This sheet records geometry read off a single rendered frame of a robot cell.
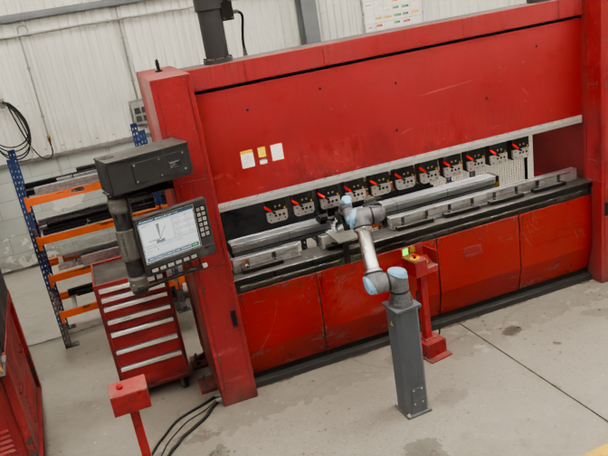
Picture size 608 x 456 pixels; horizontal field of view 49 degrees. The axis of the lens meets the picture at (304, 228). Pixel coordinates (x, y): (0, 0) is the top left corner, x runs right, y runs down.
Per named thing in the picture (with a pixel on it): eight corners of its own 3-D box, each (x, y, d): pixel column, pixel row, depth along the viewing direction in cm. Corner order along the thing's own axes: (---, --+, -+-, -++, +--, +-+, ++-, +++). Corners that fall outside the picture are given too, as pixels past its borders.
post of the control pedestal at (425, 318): (427, 339, 489) (420, 273, 471) (422, 337, 494) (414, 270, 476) (432, 337, 492) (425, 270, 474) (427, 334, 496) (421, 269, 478)
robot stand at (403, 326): (432, 410, 430) (421, 304, 404) (408, 420, 424) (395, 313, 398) (418, 397, 446) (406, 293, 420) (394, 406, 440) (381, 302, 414)
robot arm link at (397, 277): (412, 290, 400) (409, 270, 396) (390, 295, 399) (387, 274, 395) (405, 282, 412) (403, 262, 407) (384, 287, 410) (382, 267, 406)
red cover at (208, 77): (190, 93, 420) (185, 71, 415) (187, 91, 429) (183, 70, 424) (582, 14, 497) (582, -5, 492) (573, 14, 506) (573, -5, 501)
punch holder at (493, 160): (490, 166, 509) (489, 145, 504) (484, 164, 517) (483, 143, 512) (508, 162, 513) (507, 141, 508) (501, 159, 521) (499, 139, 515)
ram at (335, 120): (214, 213, 449) (190, 96, 422) (213, 211, 457) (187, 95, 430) (582, 122, 526) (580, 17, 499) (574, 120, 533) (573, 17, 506)
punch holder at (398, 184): (397, 190, 489) (394, 169, 483) (392, 188, 497) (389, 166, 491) (415, 185, 493) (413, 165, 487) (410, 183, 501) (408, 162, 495)
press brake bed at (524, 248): (254, 389, 485) (233, 287, 457) (248, 375, 504) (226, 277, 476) (593, 280, 561) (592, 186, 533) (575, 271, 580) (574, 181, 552)
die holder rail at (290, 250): (234, 273, 467) (232, 261, 464) (232, 270, 473) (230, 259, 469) (301, 255, 480) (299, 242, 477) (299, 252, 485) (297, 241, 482)
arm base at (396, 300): (418, 303, 404) (416, 289, 401) (396, 311, 400) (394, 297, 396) (405, 295, 418) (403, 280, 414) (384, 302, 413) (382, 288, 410)
